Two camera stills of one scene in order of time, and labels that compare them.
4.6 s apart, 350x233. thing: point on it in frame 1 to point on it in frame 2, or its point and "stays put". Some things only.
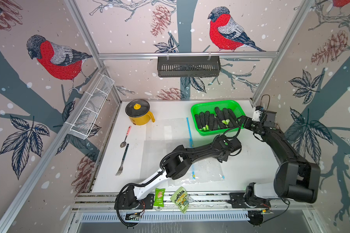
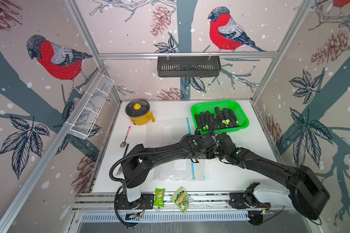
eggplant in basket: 224,118 stays put
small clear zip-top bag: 172,132 stays put
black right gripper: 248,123 to 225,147
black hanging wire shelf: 176,66 stays put
